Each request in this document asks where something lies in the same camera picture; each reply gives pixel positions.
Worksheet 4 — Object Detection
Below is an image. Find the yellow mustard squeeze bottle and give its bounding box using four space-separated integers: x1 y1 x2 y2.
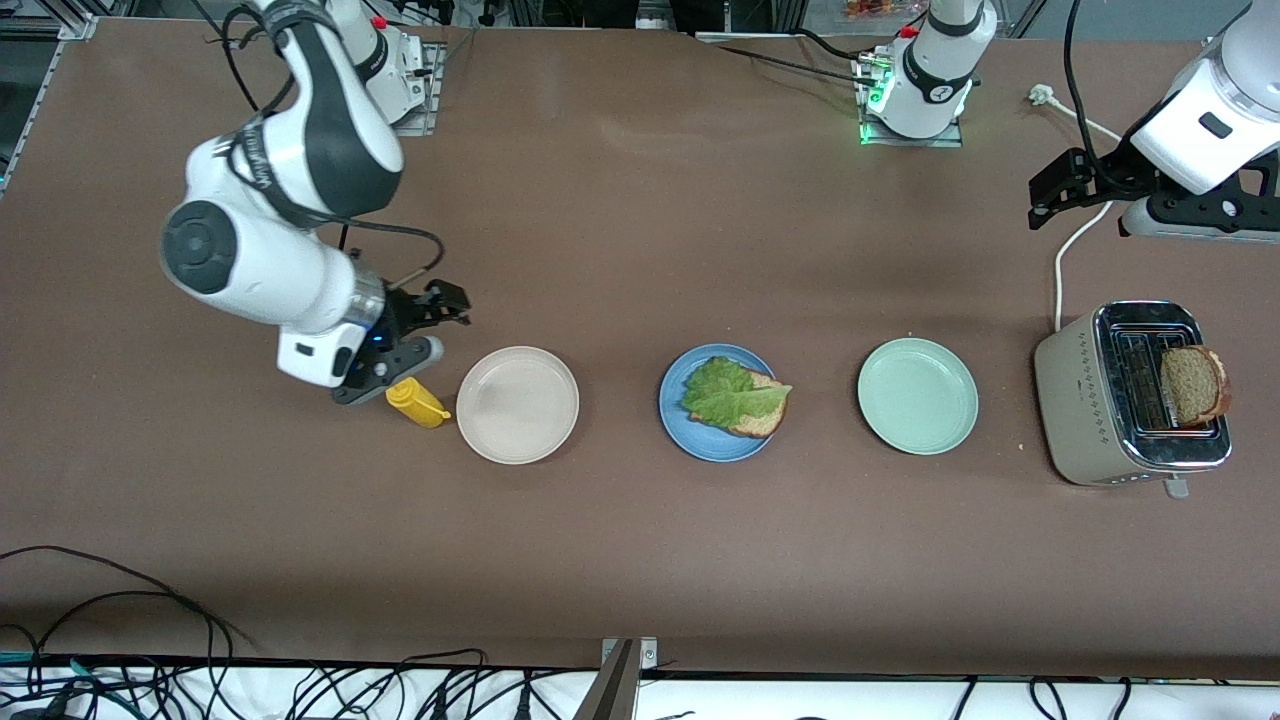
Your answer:
385 375 453 429

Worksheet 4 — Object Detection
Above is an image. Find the green lettuce leaf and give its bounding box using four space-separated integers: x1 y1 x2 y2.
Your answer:
682 357 794 425

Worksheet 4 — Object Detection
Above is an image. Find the brown bread slice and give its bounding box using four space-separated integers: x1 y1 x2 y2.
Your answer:
690 370 789 439
1160 345 1233 426

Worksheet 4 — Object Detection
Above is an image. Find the beige round plate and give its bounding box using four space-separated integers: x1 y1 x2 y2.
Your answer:
456 346 581 466

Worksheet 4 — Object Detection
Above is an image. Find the mint green round plate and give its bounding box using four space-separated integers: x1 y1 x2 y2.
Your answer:
857 337 980 456

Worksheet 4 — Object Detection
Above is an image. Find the blue round plate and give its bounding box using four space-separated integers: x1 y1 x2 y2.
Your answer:
658 343 783 463

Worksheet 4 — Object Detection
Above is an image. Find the beige chrome toaster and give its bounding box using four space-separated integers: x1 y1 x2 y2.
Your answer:
1033 300 1234 499

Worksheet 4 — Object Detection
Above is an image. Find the white toaster power cable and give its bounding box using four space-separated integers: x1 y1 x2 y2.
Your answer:
1028 84 1126 333

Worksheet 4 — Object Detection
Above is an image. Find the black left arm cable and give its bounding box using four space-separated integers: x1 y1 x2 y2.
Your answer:
1060 0 1123 191

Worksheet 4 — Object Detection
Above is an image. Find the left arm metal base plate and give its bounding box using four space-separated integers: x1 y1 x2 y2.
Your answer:
855 50 968 149

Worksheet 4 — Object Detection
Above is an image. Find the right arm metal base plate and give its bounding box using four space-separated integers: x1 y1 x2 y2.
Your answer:
390 40 446 138

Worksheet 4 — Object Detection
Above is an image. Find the black base cable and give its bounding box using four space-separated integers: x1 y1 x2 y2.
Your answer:
715 42 879 86

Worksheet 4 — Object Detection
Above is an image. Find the small black cable loop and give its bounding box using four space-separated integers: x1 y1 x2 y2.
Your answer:
25 590 216 720

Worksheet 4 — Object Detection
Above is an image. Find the large black cable loop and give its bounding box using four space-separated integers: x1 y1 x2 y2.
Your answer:
0 545 241 720

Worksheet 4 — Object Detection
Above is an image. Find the aluminium frame rail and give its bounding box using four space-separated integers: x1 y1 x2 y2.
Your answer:
0 0 101 196

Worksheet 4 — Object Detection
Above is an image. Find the grey metal table bracket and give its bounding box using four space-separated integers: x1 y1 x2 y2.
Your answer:
572 637 661 720

